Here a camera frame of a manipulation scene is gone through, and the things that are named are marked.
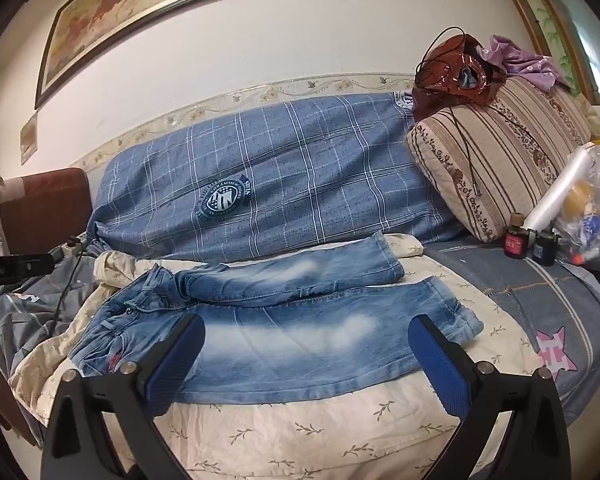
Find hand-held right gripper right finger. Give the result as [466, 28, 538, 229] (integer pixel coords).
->
[408, 314, 573, 480]

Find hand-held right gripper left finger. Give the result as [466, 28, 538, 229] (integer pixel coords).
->
[40, 312, 207, 480]

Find faded blue denim pants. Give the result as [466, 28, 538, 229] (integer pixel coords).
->
[69, 231, 485, 406]

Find brown headboard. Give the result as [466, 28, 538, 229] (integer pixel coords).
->
[0, 167, 93, 261]

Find grey-blue patterned bed sheet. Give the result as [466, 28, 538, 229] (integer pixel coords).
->
[0, 237, 600, 446]

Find cream leaf-print blanket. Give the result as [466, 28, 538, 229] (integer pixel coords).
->
[9, 234, 546, 480]

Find red glass bottle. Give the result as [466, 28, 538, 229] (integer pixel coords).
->
[502, 214, 529, 261]

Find dark blue glass bottle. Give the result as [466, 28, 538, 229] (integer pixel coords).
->
[532, 230, 558, 267]

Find white plastic roll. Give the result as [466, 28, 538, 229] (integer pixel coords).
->
[522, 142, 600, 236]

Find clear plastic bag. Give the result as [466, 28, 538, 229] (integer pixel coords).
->
[552, 140, 600, 276]

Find blue plaid duvet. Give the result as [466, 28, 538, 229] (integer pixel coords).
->
[87, 91, 463, 263]

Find red-brown glossy bag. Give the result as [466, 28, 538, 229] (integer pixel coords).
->
[412, 32, 508, 123]

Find large framed painting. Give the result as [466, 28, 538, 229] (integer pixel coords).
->
[34, 0, 327, 110]

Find purple cloth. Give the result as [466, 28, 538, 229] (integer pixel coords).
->
[480, 35, 573, 92]

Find framed bamboo painting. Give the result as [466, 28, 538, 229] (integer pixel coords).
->
[487, 0, 600, 106]

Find black power cable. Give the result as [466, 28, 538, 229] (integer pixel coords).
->
[50, 237, 88, 326]

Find small wall picture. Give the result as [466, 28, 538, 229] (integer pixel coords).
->
[20, 112, 38, 166]

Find black cord with metal tip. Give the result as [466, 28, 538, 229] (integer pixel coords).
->
[415, 27, 486, 196]

